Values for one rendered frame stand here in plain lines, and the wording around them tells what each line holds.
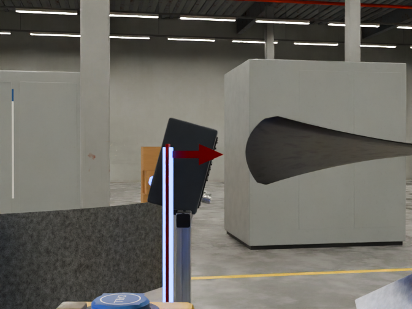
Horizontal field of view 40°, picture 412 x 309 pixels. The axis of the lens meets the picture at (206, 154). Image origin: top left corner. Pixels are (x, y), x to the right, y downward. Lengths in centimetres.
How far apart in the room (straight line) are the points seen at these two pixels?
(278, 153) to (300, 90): 621
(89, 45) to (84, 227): 272
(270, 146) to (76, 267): 178
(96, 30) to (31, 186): 232
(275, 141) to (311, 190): 629
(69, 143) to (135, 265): 408
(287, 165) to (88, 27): 424
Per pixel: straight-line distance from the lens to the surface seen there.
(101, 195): 478
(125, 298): 41
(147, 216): 255
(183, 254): 119
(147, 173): 858
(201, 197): 123
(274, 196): 676
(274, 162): 70
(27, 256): 226
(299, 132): 58
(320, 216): 697
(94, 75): 481
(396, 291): 69
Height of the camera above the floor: 119
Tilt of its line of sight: 1 degrees down
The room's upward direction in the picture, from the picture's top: straight up
